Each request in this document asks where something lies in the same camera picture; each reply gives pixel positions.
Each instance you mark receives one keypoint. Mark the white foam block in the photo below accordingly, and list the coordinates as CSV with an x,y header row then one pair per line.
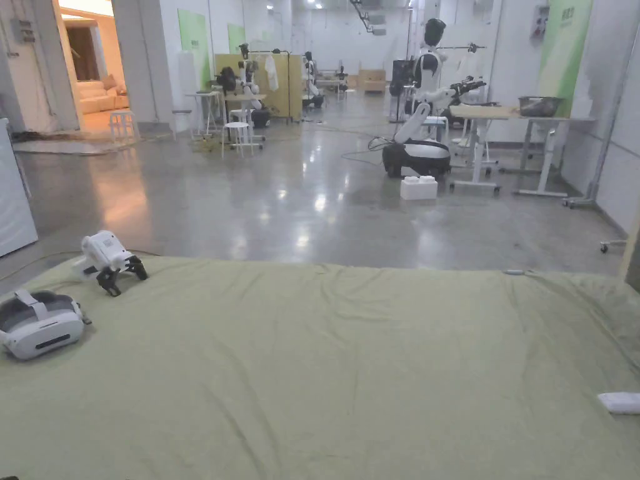
x,y
419,189

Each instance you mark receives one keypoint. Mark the bed with pale green sheet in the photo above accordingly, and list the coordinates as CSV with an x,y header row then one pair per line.
x,y
320,370

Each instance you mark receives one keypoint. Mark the white black wheeled humanoid robot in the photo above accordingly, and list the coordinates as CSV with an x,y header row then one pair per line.
x,y
422,125

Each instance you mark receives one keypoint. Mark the yellow wooden cabinet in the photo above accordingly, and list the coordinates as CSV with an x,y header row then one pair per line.
x,y
285,85

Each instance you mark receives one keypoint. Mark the wooden crate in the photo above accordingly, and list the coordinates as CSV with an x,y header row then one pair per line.
x,y
372,80

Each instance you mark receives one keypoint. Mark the white humanoid robot at desk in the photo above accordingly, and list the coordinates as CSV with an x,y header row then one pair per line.
x,y
248,87

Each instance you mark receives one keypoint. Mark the spare hand-held gripper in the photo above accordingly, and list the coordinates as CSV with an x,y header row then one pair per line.
x,y
107,255

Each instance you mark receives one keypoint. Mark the cream sofa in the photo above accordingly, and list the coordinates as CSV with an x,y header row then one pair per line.
x,y
97,97

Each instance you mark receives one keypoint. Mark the small white flat device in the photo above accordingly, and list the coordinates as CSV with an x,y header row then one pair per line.
x,y
620,402

